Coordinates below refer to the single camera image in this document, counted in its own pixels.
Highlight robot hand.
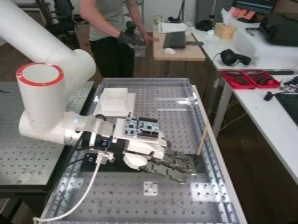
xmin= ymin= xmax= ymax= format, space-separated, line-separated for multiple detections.
xmin=104 ymin=114 xmax=199 ymax=184

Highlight person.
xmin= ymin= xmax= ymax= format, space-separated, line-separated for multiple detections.
xmin=79 ymin=0 xmax=155 ymax=79

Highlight red tray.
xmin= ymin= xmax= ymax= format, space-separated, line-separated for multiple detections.
xmin=220 ymin=69 xmax=259 ymax=90
xmin=245 ymin=69 xmax=283 ymax=89

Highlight small white box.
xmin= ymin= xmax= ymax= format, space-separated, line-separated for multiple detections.
xmin=95 ymin=87 xmax=138 ymax=118

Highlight white cable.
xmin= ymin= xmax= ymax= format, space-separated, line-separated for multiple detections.
xmin=31 ymin=151 xmax=111 ymax=224

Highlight black headphones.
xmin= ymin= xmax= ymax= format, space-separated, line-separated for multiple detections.
xmin=220 ymin=48 xmax=253 ymax=67

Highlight white desk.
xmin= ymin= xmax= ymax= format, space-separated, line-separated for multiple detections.
xmin=191 ymin=26 xmax=298 ymax=73
xmin=212 ymin=71 xmax=298 ymax=186

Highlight black bag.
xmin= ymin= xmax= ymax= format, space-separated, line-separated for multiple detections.
xmin=259 ymin=13 xmax=298 ymax=47

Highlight small white square holder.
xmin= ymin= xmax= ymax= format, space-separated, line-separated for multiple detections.
xmin=143 ymin=180 xmax=160 ymax=197

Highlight wooden desk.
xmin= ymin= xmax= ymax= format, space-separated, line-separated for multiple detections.
xmin=152 ymin=24 xmax=208 ymax=63

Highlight black chair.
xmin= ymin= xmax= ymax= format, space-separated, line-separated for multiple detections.
xmin=38 ymin=0 xmax=78 ymax=36

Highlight clear box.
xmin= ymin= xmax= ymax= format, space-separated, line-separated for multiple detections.
xmin=39 ymin=77 xmax=248 ymax=224

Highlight thin stick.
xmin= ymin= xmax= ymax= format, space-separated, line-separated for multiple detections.
xmin=196 ymin=114 xmax=215 ymax=157

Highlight black keyboard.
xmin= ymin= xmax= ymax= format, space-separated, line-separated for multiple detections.
xmin=273 ymin=92 xmax=298 ymax=128

